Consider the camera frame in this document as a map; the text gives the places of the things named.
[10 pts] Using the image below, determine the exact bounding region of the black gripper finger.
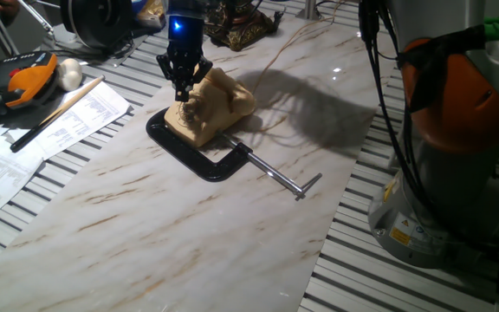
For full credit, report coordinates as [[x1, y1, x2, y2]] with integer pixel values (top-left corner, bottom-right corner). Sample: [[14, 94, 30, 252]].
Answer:
[[156, 54, 184, 101], [183, 58, 214, 101]]

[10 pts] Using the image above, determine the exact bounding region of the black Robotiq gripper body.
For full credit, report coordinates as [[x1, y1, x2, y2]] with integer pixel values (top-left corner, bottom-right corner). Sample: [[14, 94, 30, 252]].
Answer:
[[165, 0, 207, 60]]

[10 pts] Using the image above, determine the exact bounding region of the beige rotary phone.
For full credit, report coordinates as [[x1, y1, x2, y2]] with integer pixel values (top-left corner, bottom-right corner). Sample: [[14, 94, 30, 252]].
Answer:
[[163, 67, 257, 149]]

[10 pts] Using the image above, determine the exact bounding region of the person's bare hand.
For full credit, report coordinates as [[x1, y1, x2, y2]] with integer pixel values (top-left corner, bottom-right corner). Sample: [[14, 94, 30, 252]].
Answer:
[[0, 0, 21, 15]]

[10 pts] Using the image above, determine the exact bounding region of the gold foil packet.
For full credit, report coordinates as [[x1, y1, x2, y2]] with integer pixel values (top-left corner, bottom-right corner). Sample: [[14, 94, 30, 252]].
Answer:
[[136, 0, 167, 29]]

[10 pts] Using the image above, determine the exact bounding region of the black C-clamp with steel screw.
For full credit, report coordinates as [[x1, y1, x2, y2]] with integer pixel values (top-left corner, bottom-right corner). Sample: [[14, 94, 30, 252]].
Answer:
[[145, 107, 323, 202]]

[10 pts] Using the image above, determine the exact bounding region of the black filament spool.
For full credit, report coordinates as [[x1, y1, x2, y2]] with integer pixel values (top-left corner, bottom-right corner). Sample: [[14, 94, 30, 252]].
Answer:
[[60, 0, 136, 49]]

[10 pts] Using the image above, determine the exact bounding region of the white round knob object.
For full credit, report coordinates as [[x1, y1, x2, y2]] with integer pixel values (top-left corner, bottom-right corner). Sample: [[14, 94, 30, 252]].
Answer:
[[55, 57, 84, 92]]

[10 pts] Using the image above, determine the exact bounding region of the long wooden stick black tip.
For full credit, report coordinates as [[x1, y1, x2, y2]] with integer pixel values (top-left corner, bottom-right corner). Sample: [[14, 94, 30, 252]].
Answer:
[[10, 75, 107, 153]]

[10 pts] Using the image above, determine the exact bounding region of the orange black teach pendant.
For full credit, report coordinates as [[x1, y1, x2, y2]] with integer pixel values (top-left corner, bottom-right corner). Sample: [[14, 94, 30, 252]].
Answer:
[[0, 50, 59, 116]]

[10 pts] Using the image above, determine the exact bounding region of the marble pattern sheet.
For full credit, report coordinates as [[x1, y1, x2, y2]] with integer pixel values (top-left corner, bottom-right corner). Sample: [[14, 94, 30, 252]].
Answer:
[[0, 16, 392, 312]]

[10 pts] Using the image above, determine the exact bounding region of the beige phone cord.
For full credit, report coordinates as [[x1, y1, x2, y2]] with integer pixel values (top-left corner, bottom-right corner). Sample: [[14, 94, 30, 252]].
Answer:
[[249, 0, 348, 96]]

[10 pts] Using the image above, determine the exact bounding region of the aluminium frame post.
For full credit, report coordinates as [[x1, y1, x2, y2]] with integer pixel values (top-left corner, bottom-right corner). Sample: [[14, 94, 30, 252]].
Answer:
[[17, 0, 67, 49], [295, 0, 324, 21]]

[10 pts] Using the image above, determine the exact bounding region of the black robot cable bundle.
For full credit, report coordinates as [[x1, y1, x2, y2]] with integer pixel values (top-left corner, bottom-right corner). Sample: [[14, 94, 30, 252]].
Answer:
[[357, 0, 463, 235]]

